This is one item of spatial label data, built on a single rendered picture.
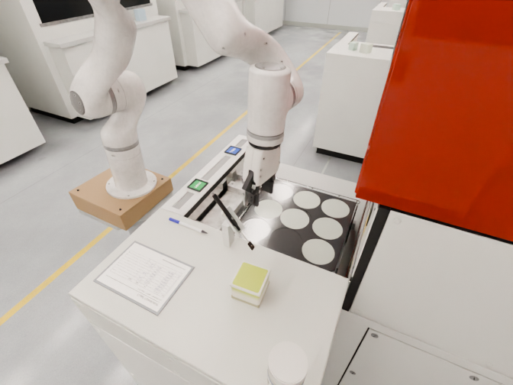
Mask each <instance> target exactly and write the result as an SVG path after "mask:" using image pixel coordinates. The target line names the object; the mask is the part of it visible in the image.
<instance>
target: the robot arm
mask: <svg viewBox="0 0 513 385"><path fill-rule="evenodd" d="M88 1H89V3H90V4H91V6H92V9H93V12H94V18H95V24H94V39H93V45H92V50H91V52H90V54H89V55H88V57H87V58H86V60H85V62H84V63H83V65H81V67H80V68H79V70H78V72H77V74H76V75H75V77H74V79H73V81H72V83H71V86H70V90H69V97H70V101H71V104H72V106H73V108H74V109H75V110H76V111H77V112H78V113H79V114H80V115H82V116H83V117H86V118H102V117H105V116H108V115H111V117H110V118H109V119H108V120H107V122H106V123H105V124H104V126H103V127H102V129H101V131H100V136H101V139H102V144H103V147H104V150H105V154H106V157H107V160H108V164H109V166H110V169H111V174H112V178H111V179H110V180H109V181H108V182H107V183H106V190H107V193H108V194H109V195H110V196H112V197H114V198H116V199H136V198H139V197H141V196H145V195H146V194H148V193H149V192H151V191H152V190H153V189H154V188H155V186H156V183H157V181H156V176H155V175H154V174H153V173H151V172H150V171H148V170H145V167H144V161H143V157H142V153H141V149H140V143H139V140H138V136H137V123H138V121H139V118H140V116H141V113H142V111H143V109H144V106H145V102H146V97H147V93H146V89H145V86H144V83H143V81H142V79H141V78H140V77H139V76H138V75H137V74H136V73H134V72H131V71H130V70H125V69H126V68H127V66H128V64H129V63H130V61H131V58H132V55H133V52H134V45H135V41H136V36H137V26H136V24H135V21H134V19H133V18H132V16H131V14H130V13H129V12H128V11H127V10H126V9H125V8H124V7H123V6H122V5H121V4H120V0H88ZM181 1H182V3H183V4H184V6H185V7H186V9H187V11H188V13H189V14H190V15H191V17H192V19H193V21H194V22H195V24H196V25H197V27H198V29H199V30H200V31H201V33H202V35H203V37H204V38H205V40H206V41H207V43H208V45H209V46H210V47H211V49H212V50H213V51H214V52H216V53H218V54H220V55H222V56H227V57H234V58H237V59H239V60H242V61H244V62H246V63H248V64H250V67H249V76H248V101H247V140H248V142H249V144H248V145H247V149H246V153H245V157H244V170H243V180H244V181H245V182H244V184H243V186H242V189H243V190H245V191H247V192H248V202H249V203H250V204H252V205H255V206H256V207H258V206H259V200H260V194H259V193H258V192H259V189H260V185H262V184H263V191H266V192H268V193H270V194H272V193H273V187H274V182H273V181H274V180H275V178H276V176H275V175H276V172H277V170H278V169H279V164H280V145H281V143H282V142H283V138H284V136H285V135H284V131H285V124H286V116H287V113H288V111H289V110H290V109H292V108H294V107H295V106H297V104H298V103H300V101H301V100H302V98H303V95H304V87H303V84H302V81H301V78H300V76H299V74H298V72H297V70H296V68H295V67H294V65H293V63H292V61H291V60H290V59H289V56H288V55H287V53H286V52H285V51H284V49H283V48H282V47H281V45H280V44H279V43H278V42H277V41H276V40H275V39H274V38H273V37H271V36H270V35H269V34H268V33H266V32H265V31H263V30H262V29H260V28H259V27H257V26H255V25H254V24H251V23H250V22H249V21H248V20H247V19H246V18H245V17H244V16H243V14H242V13H241V11H240V9H239V8H238V6H237V3H236V2H235V0H181ZM252 185H255V186H256V189H252V188H251V187H252Z"/></svg>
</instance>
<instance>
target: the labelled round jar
mask: <svg viewBox="0 0 513 385"><path fill-rule="evenodd" d="M307 371H308V359H307V356H306V354H305V352H304V351H303V350H302V348H301V347H300V346H298V345H297V344H296V343H293V342H290V341H283V342H280V343H278V344H277V345H275V346H274V347H273V349H272V350H271V352H270V353H269V360H268V370H267V383H268V385H303V384H304V381H305V376H306V374H307Z"/></svg>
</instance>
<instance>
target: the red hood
mask: <svg viewBox="0 0 513 385"><path fill-rule="evenodd" d="M390 64H391V65H390ZM389 66H390V68H389V67H388V69H389V73H388V76H387V79H386V84H385V87H384V90H383V93H382V98H381V100H380V103H379V108H378V111H377V114H376V119H375V121H374V125H373V129H372V132H371V135H370V138H369V143H368V147H367V149H366V153H365V157H364V159H363V164H362V167H361V170H360V175H359V178H358V180H357V185H356V189H355V191H354V192H355V193H356V195H355V197H356V198H359V199H364V200H366V201H370V202H374V203H378V204H380V205H385V206H388V207H391V208H394V209H399V210H402V211H405V212H410V213H413V214H416V215H420V216H424V217H426V218H432V219H434V220H438V221H440V222H445V223H448V224H451V225H455V226H459V227H462V228H467V229H469V230H473V231H477V232H480V233H483V234H487V235H491V236H494V237H497V238H502V239H505V240H508V241H513V0H407V2H406V6H405V10H404V13H403V16H402V21H401V24H400V27H399V30H398V35H397V38H396V41H395V46H394V49H393V51H392V56H391V60H390V62H389Z"/></svg>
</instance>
